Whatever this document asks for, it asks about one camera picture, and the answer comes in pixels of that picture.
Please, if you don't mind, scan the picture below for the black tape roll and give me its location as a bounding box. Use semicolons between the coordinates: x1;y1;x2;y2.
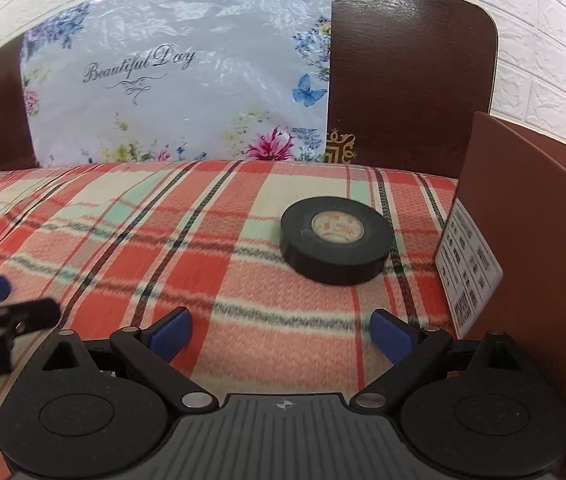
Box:
280;196;395;286

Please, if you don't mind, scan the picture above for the plaid bed blanket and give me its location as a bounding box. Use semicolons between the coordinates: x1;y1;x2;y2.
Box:
0;159;464;480

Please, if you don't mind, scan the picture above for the brown cardboard storage box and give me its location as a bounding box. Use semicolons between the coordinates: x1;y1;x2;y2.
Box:
432;110;566;480

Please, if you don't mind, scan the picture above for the brown wooden headboard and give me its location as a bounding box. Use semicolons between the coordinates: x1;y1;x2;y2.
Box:
0;0;498;177

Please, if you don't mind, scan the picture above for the floral plastic bag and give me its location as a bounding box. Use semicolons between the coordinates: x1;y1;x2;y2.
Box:
20;0;333;167

